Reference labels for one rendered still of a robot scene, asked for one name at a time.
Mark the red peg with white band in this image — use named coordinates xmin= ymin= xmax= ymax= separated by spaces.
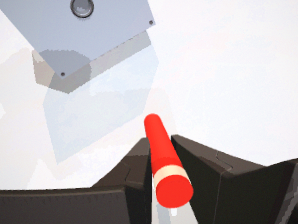
xmin=144 ymin=113 xmax=194 ymax=208

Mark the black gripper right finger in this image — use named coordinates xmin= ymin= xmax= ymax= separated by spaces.
xmin=170 ymin=135 xmax=298 ymax=224

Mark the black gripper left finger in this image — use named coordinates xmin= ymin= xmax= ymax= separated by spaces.
xmin=0 ymin=137 xmax=153 ymax=224

